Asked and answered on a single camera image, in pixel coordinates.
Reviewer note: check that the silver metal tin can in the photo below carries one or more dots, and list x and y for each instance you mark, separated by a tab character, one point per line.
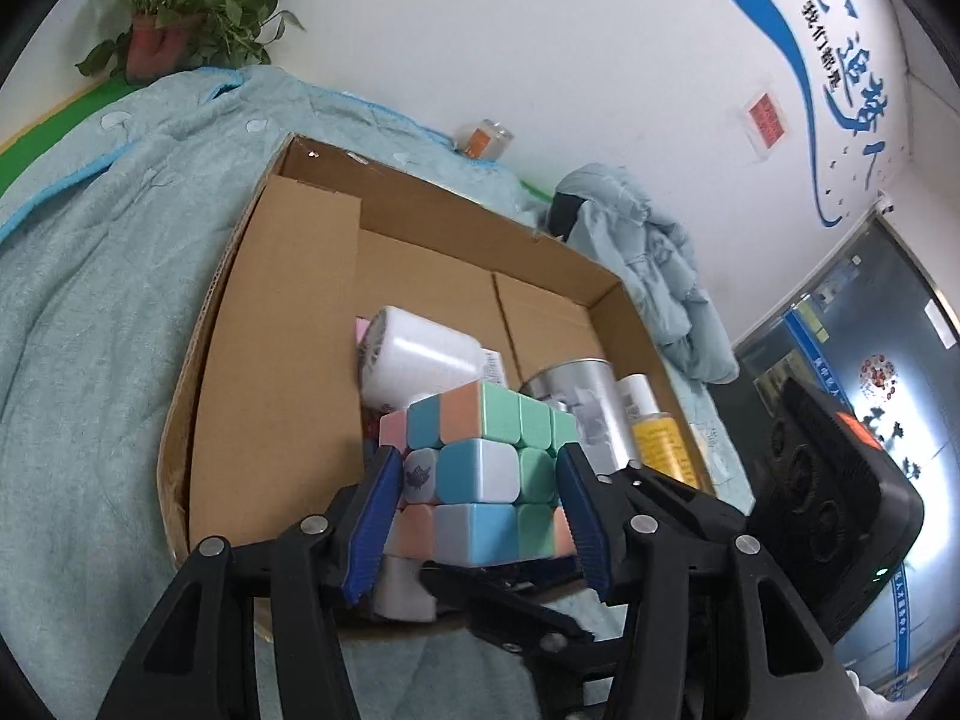
577	397

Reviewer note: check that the red wall sign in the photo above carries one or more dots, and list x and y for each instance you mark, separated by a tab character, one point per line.
769	120

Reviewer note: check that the small orange label jar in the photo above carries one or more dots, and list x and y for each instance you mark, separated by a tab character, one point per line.
486	140

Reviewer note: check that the colourful board game box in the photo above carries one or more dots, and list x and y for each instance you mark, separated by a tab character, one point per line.
493	369

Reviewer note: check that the glass door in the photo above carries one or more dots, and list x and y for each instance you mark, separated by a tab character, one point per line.
862	315

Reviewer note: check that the brown cardboard box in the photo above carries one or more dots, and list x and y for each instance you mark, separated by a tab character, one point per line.
300	315

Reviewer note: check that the light blue puffer jacket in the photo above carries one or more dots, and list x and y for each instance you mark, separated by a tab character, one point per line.
637	240

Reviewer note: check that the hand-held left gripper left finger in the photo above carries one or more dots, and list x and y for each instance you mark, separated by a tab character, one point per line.
375	525

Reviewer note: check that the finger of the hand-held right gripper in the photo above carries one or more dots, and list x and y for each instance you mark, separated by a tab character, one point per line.
510	619

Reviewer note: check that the light teal quilted blanket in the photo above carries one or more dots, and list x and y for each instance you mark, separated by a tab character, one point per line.
90	315

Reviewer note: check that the white handheld fan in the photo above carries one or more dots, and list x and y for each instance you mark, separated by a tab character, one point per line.
420	352

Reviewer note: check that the yellow label jar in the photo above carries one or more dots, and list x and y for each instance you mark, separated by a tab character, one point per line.
664	450

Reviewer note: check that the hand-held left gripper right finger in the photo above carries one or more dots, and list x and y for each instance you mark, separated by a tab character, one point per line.
589	532

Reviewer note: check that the white spray bottle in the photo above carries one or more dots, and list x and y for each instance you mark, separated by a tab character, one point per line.
637	394

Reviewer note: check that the pastel puzzle cube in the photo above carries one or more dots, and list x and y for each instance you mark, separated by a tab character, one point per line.
480	465

